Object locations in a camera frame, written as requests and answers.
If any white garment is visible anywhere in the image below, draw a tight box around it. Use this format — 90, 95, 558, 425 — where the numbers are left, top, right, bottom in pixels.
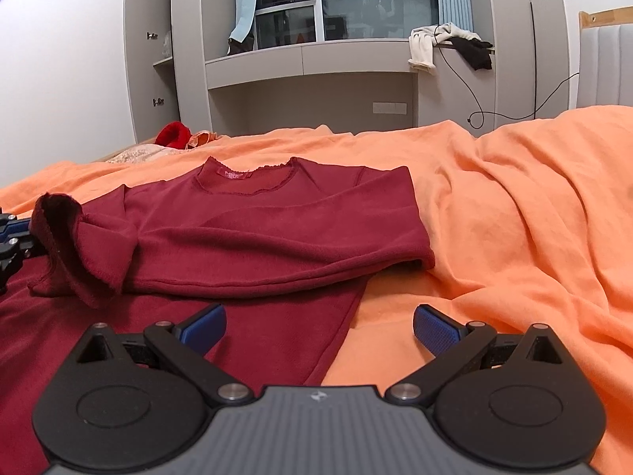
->
408, 22, 483, 76

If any grey tall cabinet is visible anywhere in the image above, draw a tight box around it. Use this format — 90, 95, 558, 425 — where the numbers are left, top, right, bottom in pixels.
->
123, 0, 209, 145

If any black cable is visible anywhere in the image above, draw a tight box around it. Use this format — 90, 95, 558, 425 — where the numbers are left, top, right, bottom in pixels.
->
434, 24, 580, 128

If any grey window ledge desk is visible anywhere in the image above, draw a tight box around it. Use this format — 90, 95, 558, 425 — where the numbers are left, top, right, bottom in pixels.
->
200, 0, 579, 134

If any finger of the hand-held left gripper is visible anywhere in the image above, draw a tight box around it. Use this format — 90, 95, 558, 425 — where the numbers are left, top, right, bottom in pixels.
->
0, 237, 47, 294
0, 210, 34, 244

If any bright red cloth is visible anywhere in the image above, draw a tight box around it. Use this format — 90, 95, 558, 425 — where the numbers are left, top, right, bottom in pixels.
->
155, 121, 193, 150

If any orange blanket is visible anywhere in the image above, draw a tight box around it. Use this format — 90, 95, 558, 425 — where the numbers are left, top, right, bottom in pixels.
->
0, 106, 633, 475

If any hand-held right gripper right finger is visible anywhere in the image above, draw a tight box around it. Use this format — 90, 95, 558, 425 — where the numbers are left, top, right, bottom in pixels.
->
385, 304, 565, 405

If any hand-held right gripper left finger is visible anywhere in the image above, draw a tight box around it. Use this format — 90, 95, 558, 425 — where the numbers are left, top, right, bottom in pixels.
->
74, 303, 253, 407

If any beige lace cloth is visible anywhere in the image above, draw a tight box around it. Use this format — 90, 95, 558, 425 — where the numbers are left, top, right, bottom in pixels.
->
106, 142, 181, 165

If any window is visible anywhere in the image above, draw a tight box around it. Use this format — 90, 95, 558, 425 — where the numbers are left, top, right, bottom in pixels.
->
254, 0, 441, 51

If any black garment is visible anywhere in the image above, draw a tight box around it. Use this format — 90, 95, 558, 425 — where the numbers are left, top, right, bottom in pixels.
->
447, 36, 495, 72

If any light blue curtain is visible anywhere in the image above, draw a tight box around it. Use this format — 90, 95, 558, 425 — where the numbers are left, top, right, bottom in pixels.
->
228, 0, 264, 43

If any peach floral cloth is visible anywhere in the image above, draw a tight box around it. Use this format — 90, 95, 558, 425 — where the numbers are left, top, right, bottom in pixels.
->
185, 131, 231, 150

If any white padded headboard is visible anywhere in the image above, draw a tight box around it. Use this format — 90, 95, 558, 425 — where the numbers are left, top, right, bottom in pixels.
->
578, 7, 633, 110

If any dark red long-sleeve shirt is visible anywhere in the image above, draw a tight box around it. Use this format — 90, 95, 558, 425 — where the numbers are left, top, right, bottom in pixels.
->
0, 156, 436, 475

